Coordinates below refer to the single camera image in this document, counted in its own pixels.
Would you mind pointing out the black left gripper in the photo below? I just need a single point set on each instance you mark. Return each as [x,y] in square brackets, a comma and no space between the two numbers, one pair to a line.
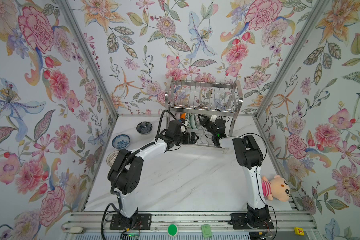
[186,140]

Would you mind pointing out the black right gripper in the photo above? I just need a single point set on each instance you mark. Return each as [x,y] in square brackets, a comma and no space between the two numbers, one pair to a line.
[206,122]

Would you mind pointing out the pale green bowl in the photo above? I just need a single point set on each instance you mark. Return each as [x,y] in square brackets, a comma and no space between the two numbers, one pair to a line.
[192,121]

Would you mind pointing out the green leaf pattern bowl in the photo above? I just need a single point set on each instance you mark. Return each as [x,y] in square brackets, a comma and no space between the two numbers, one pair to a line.
[187,117]

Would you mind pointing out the stainless steel dish rack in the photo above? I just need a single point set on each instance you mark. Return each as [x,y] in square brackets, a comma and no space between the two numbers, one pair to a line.
[201,98]

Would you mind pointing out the white bowl orange outside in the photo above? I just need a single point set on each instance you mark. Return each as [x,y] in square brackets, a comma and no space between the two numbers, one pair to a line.
[183,116]

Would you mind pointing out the green geometric pattern bowl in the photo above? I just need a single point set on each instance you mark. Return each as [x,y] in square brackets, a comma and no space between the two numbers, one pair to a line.
[197,122]

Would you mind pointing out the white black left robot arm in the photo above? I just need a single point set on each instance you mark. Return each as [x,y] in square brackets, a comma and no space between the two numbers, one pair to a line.
[126,170]

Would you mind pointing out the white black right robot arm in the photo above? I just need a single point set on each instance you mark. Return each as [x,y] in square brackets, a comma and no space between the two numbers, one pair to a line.
[250,157]

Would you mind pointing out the black patterned bowl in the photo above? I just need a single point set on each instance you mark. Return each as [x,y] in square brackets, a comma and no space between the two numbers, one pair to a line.
[144,128]

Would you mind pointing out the blue floral bowl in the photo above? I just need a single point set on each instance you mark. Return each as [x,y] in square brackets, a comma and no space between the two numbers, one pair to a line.
[121,141]

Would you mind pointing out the white lattice pattern bowl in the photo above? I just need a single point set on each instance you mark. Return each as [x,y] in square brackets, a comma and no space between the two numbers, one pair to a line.
[111,158]

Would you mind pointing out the light green rectangular device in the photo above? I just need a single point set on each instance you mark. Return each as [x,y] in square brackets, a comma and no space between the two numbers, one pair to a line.
[206,231]

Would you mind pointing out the pink plush pig toy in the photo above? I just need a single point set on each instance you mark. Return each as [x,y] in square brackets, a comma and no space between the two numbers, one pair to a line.
[277,188]

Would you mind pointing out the yellow tag block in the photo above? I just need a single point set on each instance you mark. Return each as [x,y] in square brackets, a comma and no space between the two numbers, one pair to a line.
[299,231]

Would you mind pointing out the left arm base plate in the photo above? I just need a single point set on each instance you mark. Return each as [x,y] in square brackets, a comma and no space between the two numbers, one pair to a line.
[137,221]

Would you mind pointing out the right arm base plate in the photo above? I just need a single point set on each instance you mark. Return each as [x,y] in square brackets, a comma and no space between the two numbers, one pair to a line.
[241,221]

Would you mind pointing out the aluminium front rail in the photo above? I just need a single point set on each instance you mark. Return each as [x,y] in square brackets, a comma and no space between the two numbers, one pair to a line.
[283,222]

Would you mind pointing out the white plug on rail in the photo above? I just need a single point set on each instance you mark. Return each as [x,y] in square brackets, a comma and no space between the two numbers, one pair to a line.
[76,230]

